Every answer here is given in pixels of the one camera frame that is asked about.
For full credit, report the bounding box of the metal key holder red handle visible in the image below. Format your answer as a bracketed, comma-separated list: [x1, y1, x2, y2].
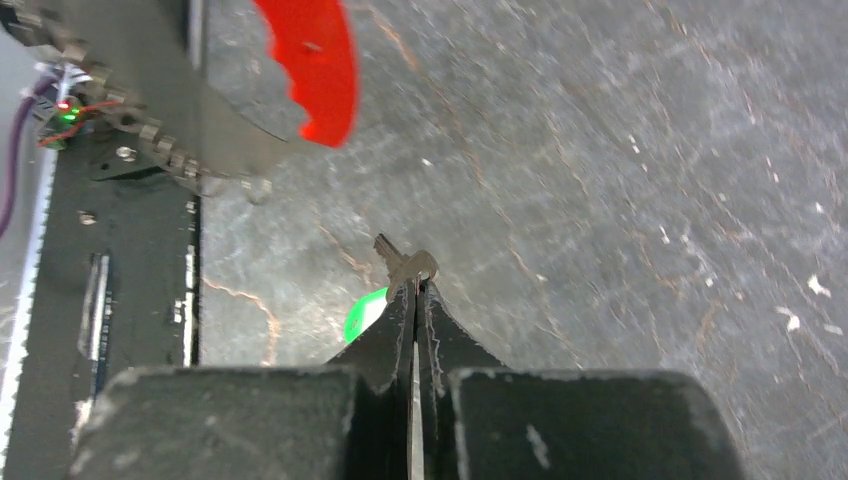
[1, 1, 360, 195]

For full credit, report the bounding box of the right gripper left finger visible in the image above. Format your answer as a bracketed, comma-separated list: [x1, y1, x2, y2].
[66, 284, 415, 479]

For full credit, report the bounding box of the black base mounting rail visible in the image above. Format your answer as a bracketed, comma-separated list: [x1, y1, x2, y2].
[1, 131, 200, 479]

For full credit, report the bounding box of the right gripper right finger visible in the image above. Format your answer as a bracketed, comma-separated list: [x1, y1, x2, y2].
[418, 282, 744, 479]

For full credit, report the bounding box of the key with green tag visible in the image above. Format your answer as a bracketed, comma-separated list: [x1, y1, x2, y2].
[343, 234, 438, 344]

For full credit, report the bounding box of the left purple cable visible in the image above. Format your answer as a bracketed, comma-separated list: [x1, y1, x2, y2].
[0, 74, 60, 241]

